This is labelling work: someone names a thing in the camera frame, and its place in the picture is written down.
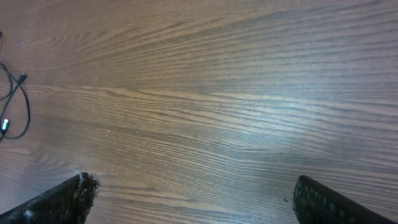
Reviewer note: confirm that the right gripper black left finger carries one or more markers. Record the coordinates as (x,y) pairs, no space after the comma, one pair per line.
(67,203)

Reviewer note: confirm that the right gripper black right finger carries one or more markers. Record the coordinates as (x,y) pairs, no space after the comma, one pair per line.
(315,203)

